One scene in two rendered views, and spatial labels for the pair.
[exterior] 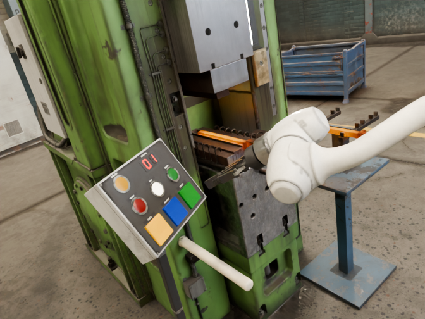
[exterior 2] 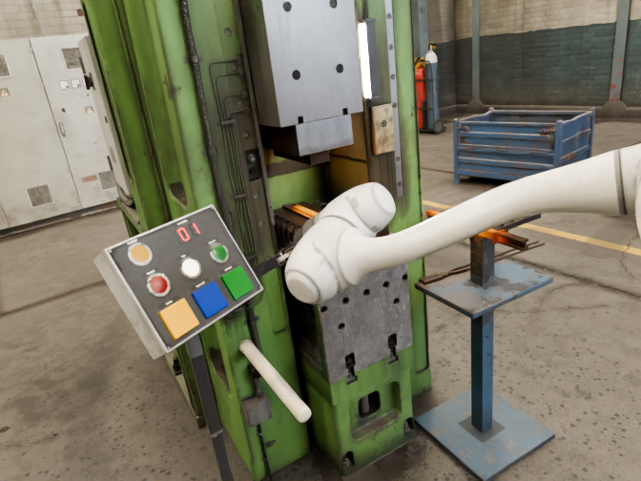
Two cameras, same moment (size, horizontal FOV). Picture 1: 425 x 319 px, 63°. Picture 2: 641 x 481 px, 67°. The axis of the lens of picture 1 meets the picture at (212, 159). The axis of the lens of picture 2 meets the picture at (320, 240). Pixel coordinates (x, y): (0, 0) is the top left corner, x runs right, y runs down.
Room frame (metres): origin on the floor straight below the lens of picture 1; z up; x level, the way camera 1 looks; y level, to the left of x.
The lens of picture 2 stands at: (-0.06, -0.29, 1.56)
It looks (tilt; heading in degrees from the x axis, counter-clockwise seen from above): 21 degrees down; 8
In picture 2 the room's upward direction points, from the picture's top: 7 degrees counter-clockwise
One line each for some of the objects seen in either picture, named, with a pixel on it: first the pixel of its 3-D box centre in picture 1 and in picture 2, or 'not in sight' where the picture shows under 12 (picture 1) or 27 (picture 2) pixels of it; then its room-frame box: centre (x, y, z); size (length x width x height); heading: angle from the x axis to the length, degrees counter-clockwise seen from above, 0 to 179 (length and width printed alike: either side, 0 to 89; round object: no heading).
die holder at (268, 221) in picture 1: (229, 186); (327, 284); (1.66, -0.06, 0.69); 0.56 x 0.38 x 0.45; 35
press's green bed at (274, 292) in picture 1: (243, 252); (340, 378); (1.66, -0.06, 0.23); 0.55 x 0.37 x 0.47; 35
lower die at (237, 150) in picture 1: (214, 145); (308, 226); (1.62, -0.02, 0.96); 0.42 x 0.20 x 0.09; 35
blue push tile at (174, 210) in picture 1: (174, 211); (209, 300); (1.00, 0.16, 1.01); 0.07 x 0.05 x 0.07; 150
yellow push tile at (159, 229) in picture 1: (158, 230); (178, 319); (0.91, 0.21, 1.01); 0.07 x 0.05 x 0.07; 150
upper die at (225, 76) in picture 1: (200, 74); (295, 130); (1.62, -0.02, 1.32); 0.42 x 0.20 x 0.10; 35
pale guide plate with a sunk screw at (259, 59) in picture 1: (260, 67); (382, 129); (1.74, -0.33, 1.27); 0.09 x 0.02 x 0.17; 125
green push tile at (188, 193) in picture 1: (189, 195); (237, 282); (1.08, 0.11, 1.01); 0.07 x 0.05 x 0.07; 150
